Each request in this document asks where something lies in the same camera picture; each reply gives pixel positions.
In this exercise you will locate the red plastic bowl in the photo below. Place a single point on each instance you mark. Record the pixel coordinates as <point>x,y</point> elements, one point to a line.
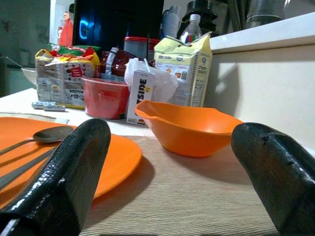
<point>105,100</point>

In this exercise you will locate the red figurine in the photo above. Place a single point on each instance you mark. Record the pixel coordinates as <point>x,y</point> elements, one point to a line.
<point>66,29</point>

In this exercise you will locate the orange round plate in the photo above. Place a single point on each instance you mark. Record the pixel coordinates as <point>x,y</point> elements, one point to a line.
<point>123,157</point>

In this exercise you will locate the black computer with blue light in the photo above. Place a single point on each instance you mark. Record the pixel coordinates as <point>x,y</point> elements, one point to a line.
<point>110,22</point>

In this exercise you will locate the clear plastic water bottle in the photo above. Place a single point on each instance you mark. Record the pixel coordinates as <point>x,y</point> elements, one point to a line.
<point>193,27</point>

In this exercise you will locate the white plastic bag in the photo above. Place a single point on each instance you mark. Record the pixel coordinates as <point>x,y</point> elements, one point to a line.
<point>162,81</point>

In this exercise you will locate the yellow paper food bag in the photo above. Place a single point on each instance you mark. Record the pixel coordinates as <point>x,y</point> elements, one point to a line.
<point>187,73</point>

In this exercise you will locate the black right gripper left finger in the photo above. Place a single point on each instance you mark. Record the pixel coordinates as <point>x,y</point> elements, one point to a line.
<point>73,172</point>

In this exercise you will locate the dark red foil packet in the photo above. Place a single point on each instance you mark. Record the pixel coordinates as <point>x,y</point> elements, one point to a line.
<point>118,61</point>

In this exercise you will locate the white printed carton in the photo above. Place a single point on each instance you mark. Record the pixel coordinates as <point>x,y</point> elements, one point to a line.
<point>140,96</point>

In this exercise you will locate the metal spoon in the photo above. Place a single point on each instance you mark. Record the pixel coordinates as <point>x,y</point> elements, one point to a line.
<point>49,135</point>

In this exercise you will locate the beige woven placemat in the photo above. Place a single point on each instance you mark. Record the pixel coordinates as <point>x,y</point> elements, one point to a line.
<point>172,196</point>

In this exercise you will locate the white stacked plastic cups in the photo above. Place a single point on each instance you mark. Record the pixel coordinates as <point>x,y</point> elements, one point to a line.
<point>172,19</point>

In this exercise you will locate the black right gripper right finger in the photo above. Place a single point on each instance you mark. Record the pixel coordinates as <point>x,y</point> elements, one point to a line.
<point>278,172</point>

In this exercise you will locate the white bowl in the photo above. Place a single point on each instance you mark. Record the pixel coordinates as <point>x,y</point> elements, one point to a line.
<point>29,75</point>

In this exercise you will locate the white counter ledge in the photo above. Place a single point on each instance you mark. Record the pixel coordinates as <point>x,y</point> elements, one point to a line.
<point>263,34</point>

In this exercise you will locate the colourful noodle package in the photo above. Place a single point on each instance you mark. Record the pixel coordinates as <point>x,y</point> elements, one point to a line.
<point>61,76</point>

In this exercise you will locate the clear glass jar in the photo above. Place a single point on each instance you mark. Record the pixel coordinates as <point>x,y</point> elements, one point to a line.
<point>265,11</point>

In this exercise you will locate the orange plastic bowl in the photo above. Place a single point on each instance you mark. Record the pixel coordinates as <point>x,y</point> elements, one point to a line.
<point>192,132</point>

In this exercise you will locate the black ribbed object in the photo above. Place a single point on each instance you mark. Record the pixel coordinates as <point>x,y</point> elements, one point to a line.
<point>204,12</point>

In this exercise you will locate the clear container with red lid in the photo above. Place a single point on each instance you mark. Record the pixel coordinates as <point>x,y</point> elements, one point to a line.
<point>137,46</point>

